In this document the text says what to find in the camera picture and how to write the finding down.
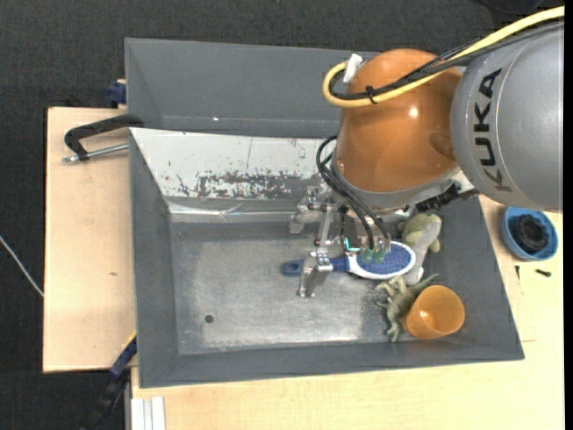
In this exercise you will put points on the pale wood board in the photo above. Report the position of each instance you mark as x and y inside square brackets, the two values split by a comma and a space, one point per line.
[87, 240]

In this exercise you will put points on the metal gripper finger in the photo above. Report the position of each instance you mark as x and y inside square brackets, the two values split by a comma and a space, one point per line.
[313, 204]
[313, 276]

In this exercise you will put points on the small black screw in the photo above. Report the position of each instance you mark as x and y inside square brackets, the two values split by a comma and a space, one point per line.
[544, 273]

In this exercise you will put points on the black round part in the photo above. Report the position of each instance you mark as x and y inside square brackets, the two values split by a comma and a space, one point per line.
[532, 233]

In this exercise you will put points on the green toy dinosaur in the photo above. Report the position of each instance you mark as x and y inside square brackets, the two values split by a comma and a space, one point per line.
[398, 305]

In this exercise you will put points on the blue and white hairbrush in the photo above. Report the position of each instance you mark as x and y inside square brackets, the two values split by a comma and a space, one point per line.
[394, 262]

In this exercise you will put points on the green plush frog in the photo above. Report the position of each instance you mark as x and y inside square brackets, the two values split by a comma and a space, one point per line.
[423, 231]

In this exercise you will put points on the grey metal bin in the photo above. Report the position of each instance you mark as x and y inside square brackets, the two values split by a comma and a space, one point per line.
[250, 294]

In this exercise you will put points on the orange plastic cup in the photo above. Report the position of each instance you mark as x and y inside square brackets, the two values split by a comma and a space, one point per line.
[441, 314]

